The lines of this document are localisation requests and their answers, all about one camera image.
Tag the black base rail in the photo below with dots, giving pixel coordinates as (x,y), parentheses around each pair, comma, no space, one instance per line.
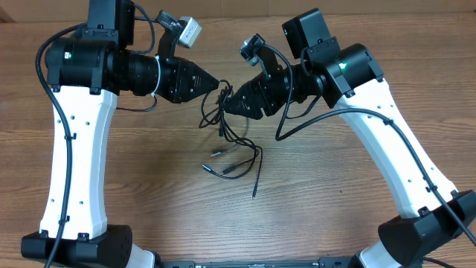
(322,262)

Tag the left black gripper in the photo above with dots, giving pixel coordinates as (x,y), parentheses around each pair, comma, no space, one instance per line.
(181,90)

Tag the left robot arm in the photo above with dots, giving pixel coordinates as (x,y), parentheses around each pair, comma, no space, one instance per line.
(83,69)

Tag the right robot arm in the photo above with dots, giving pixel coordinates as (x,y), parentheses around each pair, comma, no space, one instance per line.
(431,210)

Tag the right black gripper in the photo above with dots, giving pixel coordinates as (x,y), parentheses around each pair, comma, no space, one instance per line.
(253,96)

